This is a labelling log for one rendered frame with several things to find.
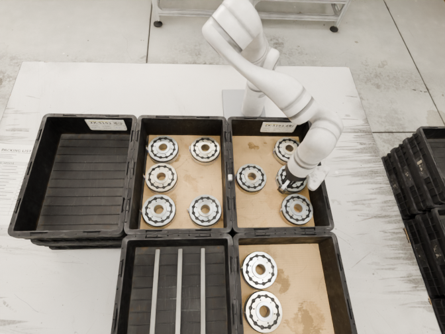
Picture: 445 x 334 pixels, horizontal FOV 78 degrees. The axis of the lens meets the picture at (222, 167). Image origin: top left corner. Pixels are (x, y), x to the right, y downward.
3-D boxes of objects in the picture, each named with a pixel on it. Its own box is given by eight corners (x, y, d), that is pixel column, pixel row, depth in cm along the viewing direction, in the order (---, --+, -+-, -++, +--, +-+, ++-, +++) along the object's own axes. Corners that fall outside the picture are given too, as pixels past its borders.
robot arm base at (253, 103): (239, 102, 123) (244, 74, 107) (259, 100, 124) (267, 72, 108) (243, 119, 119) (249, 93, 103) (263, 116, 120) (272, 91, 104)
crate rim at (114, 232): (47, 117, 91) (43, 112, 89) (138, 118, 94) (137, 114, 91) (10, 238, 74) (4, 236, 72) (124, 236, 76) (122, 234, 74)
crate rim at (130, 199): (139, 118, 94) (137, 114, 91) (226, 120, 96) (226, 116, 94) (124, 236, 76) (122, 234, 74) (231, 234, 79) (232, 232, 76)
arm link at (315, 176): (313, 193, 76) (322, 184, 71) (281, 168, 79) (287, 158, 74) (329, 171, 80) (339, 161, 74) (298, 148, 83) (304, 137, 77)
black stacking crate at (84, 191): (60, 133, 100) (44, 114, 89) (143, 134, 102) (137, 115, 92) (31, 244, 82) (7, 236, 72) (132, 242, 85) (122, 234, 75)
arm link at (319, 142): (310, 178, 73) (322, 154, 76) (336, 150, 59) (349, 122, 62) (287, 166, 74) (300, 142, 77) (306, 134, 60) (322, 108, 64)
